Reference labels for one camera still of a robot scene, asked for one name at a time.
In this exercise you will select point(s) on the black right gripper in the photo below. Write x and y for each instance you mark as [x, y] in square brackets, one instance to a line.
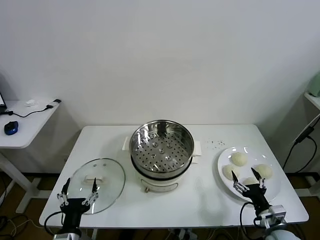
[257, 197]

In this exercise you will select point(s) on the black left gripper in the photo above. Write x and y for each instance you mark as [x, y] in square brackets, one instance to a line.
[72, 210]

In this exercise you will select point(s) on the white steamed baozi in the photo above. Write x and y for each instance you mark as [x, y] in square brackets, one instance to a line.
[250, 181]
[265, 170]
[239, 158]
[228, 172]

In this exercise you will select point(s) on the glass pot lid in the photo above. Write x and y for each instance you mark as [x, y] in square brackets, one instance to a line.
[105, 180]

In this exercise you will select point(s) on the stainless steel steamer basket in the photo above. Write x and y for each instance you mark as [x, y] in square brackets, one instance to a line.
[162, 150]

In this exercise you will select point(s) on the white round plate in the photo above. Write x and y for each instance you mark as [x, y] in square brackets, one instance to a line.
[272, 185]

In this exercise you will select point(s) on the scattered dark crumbs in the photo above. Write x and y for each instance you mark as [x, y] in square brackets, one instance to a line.
[221, 143]

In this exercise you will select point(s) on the white power strip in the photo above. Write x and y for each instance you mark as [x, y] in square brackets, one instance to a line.
[183, 234]

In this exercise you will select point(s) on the white side desk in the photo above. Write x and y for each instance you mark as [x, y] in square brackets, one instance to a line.
[27, 125]

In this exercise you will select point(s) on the blue computer mouse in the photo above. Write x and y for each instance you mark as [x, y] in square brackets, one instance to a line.
[11, 127]

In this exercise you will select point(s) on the white shelf table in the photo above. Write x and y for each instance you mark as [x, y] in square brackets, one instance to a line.
[313, 100]

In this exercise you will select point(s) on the small white crumpled object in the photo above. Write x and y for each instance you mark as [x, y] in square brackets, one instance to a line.
[30, 102]

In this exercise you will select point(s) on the pale green appliance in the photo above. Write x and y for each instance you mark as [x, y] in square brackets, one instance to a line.
[315, 86]

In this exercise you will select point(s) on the black laptop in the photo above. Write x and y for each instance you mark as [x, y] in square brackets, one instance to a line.
[2, 102]

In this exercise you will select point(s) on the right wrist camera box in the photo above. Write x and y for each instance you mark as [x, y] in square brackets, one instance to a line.
[276, 215]

